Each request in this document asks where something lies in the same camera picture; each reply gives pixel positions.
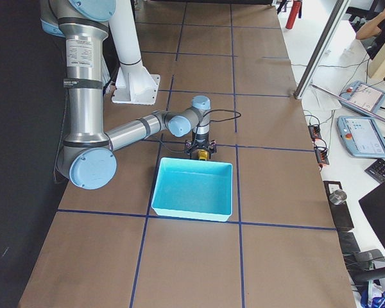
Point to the teal plastic storage bin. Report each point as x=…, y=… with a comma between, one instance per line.
x=193, y=189

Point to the yellow beetle toy car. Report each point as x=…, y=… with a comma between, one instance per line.
x=202, y=155

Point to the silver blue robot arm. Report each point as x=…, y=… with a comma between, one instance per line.
x=86, y=156

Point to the lower teach pendant tablet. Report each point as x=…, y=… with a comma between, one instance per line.
x=361, y=136

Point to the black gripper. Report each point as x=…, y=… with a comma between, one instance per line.
x=201, y=142

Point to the black keyboard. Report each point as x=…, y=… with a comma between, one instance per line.
x=377, y=170

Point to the red cylinder bottle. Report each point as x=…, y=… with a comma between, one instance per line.
x=296, y=11

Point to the black power strip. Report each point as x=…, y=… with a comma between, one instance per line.
x=314, y=131
x=321, y=156

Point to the brown paper table cover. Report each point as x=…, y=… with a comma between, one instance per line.
x=260, y=236

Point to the aluminium frame post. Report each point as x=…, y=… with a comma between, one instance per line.
x=326, y=36

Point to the small metal cup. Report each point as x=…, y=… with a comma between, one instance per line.
x=337, y=197

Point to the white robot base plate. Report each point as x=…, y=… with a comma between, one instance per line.
x=128, y=91

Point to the upper teach pendant tablet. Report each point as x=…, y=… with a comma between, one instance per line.
x=364, y=95

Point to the seated person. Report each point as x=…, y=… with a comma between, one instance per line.
x=373, y=28

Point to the teach pendant tablet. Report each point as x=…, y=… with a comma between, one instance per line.
x=361, y=136
x=364, y=95

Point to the black box under cup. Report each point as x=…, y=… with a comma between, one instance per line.
x=340, y=213

